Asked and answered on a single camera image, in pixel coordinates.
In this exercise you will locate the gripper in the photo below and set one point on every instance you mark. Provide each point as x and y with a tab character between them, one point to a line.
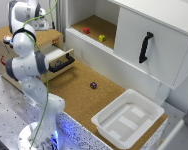
43	23

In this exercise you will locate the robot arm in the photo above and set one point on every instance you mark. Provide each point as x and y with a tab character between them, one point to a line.
30	86

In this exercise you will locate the wooden drawer box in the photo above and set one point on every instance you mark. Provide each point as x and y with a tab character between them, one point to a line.
47	36

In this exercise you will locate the wooden drawer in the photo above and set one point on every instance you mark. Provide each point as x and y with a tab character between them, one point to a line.
55	52

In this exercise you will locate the red button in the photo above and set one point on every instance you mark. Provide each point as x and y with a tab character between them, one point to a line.
6	38

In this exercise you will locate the pink block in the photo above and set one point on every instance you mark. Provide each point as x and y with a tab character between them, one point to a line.
86	30

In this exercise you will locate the yellow block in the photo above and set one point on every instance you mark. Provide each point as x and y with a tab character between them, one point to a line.
102	38

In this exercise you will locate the white cabinet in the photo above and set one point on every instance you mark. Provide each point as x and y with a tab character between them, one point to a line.
94	63

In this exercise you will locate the purple block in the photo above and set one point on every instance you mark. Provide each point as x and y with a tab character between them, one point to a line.
93	85

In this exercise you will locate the white sliding door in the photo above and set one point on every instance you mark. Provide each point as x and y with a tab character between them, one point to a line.
160	50

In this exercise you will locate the white plastic box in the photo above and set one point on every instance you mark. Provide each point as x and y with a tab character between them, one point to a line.
127	120

